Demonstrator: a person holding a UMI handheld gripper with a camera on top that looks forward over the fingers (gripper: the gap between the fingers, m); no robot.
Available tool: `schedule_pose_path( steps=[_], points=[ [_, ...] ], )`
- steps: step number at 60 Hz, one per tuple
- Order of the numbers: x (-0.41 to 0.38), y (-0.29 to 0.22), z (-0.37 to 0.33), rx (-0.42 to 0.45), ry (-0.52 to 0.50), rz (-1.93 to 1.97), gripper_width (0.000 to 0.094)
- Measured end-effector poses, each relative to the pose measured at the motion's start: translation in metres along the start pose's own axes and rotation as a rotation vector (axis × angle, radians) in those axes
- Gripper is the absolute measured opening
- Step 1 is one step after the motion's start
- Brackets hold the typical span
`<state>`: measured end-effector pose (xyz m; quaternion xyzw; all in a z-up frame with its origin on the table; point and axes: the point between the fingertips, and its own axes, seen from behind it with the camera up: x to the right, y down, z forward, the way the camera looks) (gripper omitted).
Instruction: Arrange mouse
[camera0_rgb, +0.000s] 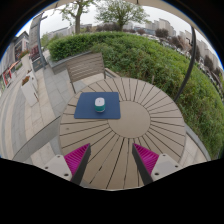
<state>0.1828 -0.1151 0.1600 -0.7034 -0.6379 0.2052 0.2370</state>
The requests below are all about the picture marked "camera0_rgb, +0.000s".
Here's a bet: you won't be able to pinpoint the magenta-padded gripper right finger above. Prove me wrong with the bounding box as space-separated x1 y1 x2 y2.
131 142 184 186

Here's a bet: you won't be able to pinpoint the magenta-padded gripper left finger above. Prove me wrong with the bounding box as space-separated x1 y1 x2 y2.
42 142 92 186

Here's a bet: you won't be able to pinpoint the white and teal computer mouse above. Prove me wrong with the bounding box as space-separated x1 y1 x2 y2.
94 96 107 113

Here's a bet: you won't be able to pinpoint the dark blue mouse pad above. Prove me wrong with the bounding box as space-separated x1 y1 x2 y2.
73 91 122 120

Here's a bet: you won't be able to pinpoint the large white flower planter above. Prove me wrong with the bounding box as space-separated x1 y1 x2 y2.
20 75 40 108

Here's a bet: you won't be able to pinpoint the grey slatted outdoor chair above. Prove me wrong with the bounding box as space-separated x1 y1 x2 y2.
64 51 116 95

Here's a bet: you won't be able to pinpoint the green trimmed hedge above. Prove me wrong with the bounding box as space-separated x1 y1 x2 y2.
48 30 224 159

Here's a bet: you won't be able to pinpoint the dark curved parasol pole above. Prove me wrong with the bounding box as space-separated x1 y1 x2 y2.
173 25 198 104

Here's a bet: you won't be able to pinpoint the small white flower planter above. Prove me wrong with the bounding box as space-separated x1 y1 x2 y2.
18 49 34 73

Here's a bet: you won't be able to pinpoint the grey shopfront building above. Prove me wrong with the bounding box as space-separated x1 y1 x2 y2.
0 31 30 98

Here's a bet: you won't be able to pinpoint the dark grey sign pillar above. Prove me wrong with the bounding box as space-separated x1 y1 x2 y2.
28 12 48 73

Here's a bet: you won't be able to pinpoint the distant apartment buildings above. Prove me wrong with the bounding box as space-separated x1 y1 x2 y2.
144 18 214 73

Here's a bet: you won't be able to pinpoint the thin-crowned tall tree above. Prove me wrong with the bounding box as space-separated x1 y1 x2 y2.
58 0 98 35

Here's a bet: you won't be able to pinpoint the round-crowned green tree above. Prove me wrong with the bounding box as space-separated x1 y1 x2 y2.
94 0 149 33

